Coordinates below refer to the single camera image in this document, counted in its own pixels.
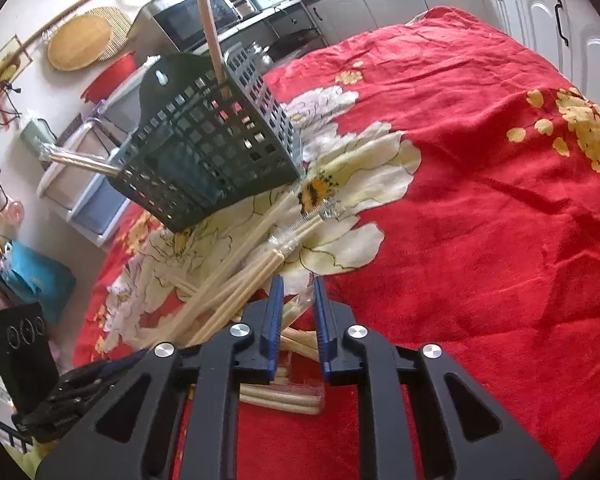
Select blue plastic drawer unit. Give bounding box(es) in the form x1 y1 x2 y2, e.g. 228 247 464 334
87 66 149 161

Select pile of chopsticks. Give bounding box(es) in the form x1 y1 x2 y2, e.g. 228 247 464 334
130 187 343 416

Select wooden chopstick pair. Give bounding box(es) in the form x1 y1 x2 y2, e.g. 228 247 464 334
280 284 317 332
40 142 122 177

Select long wooden rolling pin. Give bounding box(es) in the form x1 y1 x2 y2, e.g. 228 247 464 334
19 0 112 52

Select red plastic basin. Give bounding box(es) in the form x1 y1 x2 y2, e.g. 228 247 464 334
82 51 137 104

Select blue plastic bag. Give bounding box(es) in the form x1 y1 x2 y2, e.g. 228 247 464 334
0 241 77 324

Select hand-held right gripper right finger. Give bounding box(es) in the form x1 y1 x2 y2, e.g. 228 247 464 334
312 276 561 480

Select white kitchen cabinets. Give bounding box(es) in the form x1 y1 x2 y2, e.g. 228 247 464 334
305 0 600 111

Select red floral blanket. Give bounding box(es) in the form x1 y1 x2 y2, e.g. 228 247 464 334
72 6 600 480

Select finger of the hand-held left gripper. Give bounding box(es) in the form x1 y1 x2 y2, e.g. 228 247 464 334
55 381 122 412
60 350 148 397

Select black frying pan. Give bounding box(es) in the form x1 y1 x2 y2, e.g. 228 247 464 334
274 27 322 49

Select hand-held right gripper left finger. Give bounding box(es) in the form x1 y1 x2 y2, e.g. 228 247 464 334
35 275 286 480

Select fruit picture wall tile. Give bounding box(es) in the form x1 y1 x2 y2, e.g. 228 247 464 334
0 35 32 122

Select round bamboo board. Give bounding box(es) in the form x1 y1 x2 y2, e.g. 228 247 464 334
47 14 113 71

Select black microwave oven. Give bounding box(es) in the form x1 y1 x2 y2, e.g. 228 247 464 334
152 0 242 50

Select round bamboo mat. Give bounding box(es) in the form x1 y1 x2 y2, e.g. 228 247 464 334
97 6 134 61

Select beige and blue drawer unit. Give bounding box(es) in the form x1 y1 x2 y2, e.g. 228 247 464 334
36 157 132 249

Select dark green plastic utensil basket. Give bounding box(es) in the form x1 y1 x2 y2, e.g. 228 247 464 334
107 42 303 233

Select tall chopstick pair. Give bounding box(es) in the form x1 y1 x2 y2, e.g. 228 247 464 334
194 0 227 85

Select metal shelf rack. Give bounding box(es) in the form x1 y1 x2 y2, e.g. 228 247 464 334
215 0 331 61

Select green thermos bottle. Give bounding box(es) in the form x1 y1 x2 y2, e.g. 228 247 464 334
20 119 57 159

